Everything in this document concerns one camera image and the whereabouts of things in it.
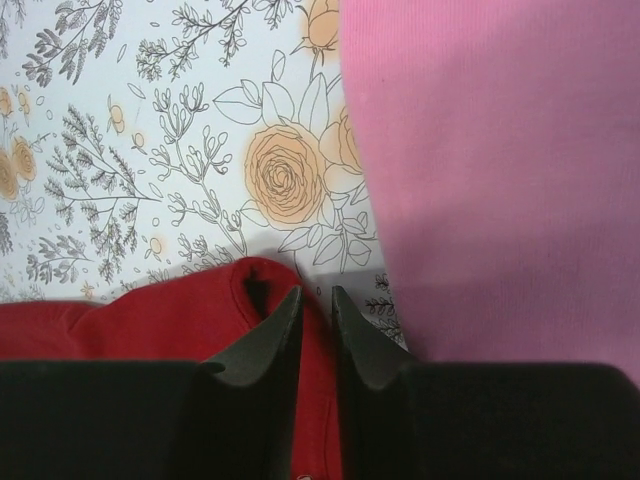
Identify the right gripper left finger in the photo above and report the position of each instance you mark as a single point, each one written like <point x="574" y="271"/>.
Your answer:
<point x="229" y="417"/>

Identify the floral table mat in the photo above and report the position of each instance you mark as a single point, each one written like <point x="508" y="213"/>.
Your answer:
<point x="143" y="141"/>

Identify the folded pink t shirt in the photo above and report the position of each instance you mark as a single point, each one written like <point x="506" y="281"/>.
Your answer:
<point x="500" y="146"/>

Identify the red t shirt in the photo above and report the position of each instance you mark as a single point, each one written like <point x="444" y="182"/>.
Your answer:
<point x="192" y="318"/>

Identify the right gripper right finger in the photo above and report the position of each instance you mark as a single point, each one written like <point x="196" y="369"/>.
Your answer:
<point x="400" y="418"/>

